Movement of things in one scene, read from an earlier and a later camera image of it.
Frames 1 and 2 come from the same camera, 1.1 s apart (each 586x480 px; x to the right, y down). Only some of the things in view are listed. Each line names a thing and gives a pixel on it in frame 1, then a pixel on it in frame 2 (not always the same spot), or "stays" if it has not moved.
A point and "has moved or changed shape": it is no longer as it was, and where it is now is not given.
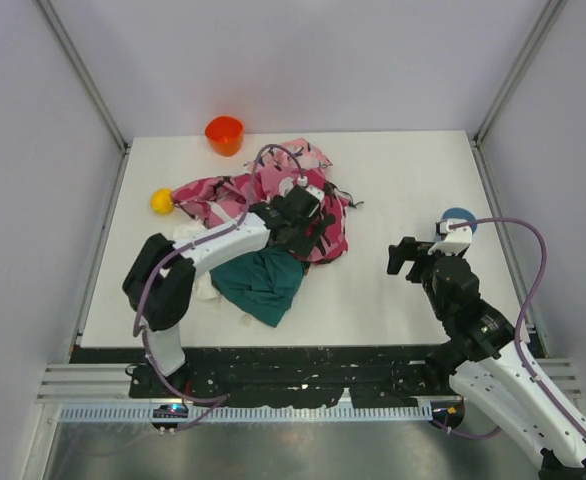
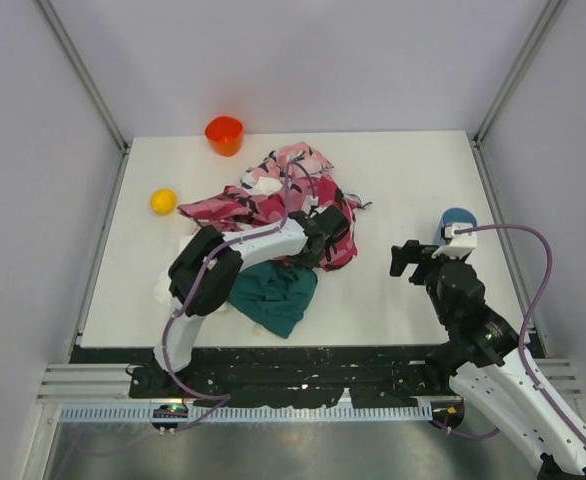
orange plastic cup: x=225 y=135 stays
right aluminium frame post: x=476 y=139 stays
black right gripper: x=414 y=256 stays
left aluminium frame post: x=80 y=68 stays
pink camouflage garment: x=210 y=201 has moved or changed shape
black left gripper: x=299 y=232 to x=330 y=226
